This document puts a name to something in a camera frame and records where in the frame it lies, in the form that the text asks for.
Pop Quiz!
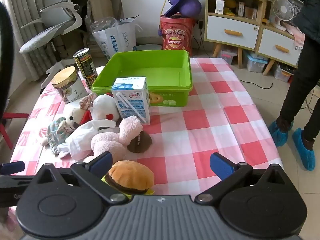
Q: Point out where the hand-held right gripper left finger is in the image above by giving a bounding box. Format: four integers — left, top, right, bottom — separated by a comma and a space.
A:
34, 152, 129, 204

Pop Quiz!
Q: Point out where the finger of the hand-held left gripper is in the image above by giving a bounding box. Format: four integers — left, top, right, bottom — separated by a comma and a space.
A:
0, 161, 25, 176

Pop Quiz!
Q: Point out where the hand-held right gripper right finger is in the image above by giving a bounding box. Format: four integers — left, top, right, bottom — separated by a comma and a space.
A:
195, 152, 288, 204

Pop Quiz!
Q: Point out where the pink plush bunny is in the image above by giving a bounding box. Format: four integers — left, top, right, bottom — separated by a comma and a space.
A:
83, 116, 143, 164

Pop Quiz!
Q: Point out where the white cloth plush doll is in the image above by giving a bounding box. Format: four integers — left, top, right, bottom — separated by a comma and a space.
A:
59, 119, 120, 161

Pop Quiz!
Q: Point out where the plush burger toy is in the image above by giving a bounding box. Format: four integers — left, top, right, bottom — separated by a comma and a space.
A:
101, 160, 155, 195

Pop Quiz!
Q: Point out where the brown milk tea packet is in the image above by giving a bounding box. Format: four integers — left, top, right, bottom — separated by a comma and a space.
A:
127, 129, 153, 153

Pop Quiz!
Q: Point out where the cream plush doll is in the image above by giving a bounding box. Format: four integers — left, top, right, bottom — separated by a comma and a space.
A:
40, 94, 97, 155

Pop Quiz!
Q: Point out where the green plastic bin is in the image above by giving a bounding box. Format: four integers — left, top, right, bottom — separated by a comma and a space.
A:
90, 49, 194, 107

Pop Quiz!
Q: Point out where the pink white checkered tablecloth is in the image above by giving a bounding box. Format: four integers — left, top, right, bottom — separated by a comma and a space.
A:
10, 57, 284, 198

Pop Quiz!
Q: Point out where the red stool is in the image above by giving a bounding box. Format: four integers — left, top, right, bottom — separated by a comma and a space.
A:
0, 112, 30, 150

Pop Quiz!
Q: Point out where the white plush with santa hat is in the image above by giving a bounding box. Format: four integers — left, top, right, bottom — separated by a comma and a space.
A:
80, 94, 121, 127

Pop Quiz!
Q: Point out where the blue shoe cover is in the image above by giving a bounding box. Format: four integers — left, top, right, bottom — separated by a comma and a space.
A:
292, 127, 316, 172
269, 120, 294, 147

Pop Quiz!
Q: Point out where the blue white milk carton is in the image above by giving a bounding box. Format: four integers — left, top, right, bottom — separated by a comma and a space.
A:
111, 76, 151, 125

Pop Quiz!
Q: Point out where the clear jar with gold lid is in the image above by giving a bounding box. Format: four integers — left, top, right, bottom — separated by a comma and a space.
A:
51, 66, 89, 104

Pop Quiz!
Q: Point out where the black drink can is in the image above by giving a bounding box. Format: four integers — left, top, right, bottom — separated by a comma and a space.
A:
73, 48, 98, 89

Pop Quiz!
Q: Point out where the clear storage box blue lid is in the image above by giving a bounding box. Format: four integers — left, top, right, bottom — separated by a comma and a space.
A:
244, 51, 269, 73

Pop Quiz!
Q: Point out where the white shopping bag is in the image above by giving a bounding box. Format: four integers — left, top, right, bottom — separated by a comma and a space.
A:
91, 17, 138, 60

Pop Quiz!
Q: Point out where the red snack bucket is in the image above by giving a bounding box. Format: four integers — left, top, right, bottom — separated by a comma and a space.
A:
160, 14, 196, 57

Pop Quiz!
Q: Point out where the wooden cabinet with white drawers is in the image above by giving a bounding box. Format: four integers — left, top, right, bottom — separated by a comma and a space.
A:
204, 0, 304, 77

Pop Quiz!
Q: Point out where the white grey office chair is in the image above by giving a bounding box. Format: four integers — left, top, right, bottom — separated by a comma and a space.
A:
19, 0, 83, 89

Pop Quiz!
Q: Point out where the pink patterned cloth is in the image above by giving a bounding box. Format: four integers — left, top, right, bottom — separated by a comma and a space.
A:
285, 21, 305, 40

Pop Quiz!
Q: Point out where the small cardboard box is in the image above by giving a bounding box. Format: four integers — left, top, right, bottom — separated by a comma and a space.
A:
244, 6, 257, 20

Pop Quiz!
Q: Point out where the yellow toy on shelf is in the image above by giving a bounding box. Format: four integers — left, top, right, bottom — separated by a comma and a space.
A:
224, 0, 237, 15

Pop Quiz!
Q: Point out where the small white desk fan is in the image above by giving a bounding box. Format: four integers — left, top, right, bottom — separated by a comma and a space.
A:
272, 0, 295, 32

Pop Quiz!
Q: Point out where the black floor cable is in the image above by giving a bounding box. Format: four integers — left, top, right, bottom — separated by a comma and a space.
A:
240, 79, 273, 90

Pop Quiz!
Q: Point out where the white wall radiator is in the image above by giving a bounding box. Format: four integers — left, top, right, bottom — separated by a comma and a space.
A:
6, 0, 54, 80

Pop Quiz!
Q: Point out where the dark picture frame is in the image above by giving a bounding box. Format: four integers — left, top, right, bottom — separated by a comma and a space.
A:
285, 0, 305, 15

